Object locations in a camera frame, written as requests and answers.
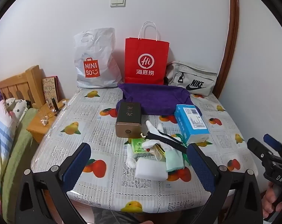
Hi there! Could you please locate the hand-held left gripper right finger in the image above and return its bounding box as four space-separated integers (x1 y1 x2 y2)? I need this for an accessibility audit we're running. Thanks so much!
186 143 265 224

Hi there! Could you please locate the green tissue packet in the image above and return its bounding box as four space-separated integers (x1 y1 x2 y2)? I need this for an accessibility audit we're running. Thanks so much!
131 138 155 156

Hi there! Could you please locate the patterned notebook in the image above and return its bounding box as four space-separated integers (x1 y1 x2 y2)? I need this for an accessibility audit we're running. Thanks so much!
42 76 62 103

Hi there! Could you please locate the white spotted plush toy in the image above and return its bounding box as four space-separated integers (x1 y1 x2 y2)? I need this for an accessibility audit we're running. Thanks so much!
4 97 32 122

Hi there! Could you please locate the striped pastel pillow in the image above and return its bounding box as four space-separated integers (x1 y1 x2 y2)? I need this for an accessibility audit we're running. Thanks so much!
0 99 18 215

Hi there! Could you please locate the white plastic shopping bag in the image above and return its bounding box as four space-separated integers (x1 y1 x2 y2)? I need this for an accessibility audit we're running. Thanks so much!
73 27 123 89

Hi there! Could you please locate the black watch strap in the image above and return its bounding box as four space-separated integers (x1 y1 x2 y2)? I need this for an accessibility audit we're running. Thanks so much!
146 131 188 154

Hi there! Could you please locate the small clear tube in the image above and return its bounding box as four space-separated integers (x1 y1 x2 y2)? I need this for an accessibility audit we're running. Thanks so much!
152 145 167 162

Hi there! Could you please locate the white glove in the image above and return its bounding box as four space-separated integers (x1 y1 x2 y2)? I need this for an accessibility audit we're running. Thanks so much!
124 120 181 169

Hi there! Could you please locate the grey waist bag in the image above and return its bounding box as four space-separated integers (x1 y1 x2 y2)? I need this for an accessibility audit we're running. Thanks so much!
165 61 218 97

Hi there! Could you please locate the light green cloth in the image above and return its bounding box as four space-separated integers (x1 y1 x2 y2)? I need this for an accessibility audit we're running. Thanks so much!
165 151 186 173

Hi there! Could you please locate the white wall switch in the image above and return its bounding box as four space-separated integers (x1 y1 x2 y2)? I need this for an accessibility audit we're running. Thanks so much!
110 0 127 8

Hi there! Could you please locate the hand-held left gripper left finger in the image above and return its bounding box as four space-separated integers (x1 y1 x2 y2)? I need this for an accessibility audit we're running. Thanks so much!
12 142 92 224

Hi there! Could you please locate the fruit print tablecloth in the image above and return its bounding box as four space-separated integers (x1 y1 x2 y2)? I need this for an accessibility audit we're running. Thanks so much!
30 87 259 214

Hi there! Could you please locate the brown wooden door frame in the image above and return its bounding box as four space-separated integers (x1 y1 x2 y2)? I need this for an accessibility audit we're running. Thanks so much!
214 0 240 98

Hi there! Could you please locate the person's right hand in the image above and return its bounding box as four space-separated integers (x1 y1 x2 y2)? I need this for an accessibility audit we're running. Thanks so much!
262 184 282 220

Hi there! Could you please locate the red paper bag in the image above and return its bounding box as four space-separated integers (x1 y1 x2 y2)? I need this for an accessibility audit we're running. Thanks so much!
125 21 170 85

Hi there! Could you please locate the dark green gold box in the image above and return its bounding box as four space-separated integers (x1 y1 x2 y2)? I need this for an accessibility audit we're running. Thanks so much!
115 101 142 139

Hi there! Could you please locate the wooden nightstand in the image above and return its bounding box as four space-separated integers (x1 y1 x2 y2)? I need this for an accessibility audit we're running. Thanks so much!
26 99 70 144

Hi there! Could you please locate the purple fuzzy cloth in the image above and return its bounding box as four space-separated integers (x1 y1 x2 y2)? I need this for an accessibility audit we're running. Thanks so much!
116 83 203 117

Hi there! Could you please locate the wooden bed headboard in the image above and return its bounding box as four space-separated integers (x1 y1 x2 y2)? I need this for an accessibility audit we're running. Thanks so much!
0 65 46 109

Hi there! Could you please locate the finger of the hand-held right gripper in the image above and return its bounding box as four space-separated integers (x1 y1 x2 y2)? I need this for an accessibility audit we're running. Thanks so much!
247 137 275 168
263 133 282 161

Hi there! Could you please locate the blue cardboard box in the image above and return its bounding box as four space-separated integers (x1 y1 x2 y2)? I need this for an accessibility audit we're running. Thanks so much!
174 104 211 144

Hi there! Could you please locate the olive green blanket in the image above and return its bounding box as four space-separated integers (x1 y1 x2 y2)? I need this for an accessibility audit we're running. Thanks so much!
1 107 40 217

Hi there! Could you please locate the white sponge block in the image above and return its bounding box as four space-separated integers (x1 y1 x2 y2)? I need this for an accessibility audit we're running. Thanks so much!
135 157 169 181

